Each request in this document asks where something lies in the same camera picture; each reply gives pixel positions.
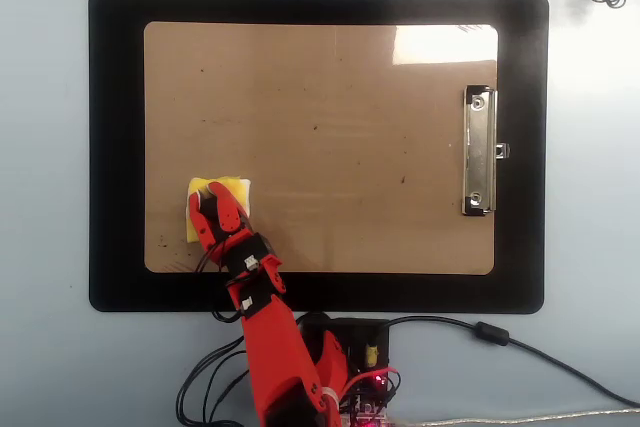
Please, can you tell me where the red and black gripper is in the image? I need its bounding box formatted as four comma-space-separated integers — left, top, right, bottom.
188, 181, 277, 274

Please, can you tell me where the yellow sponge with black knob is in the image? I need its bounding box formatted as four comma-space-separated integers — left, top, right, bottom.
183, 175, 253, 245

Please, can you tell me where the brown clipboard board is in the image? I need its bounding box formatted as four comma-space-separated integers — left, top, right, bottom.
143, 21, 500, 277

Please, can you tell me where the black rectangular mat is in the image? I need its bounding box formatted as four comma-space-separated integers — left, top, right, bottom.
88, 0, 550, 314

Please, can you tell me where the silver metal clipboard clip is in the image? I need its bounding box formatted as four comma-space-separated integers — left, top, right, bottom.
460, 85, 511, 217

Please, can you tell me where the black robot wire bundle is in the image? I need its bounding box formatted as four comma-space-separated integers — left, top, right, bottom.
176, 236, 254, 427

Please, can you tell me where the thin red wire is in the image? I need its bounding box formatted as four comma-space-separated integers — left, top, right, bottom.
343, 368, 402, 399

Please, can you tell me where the black power cable with ferrite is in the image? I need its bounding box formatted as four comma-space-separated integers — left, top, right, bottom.
387, 315, 640, 408

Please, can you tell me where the silver braided usb cable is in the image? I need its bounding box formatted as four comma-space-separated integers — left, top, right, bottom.
394, 409, 640, 426

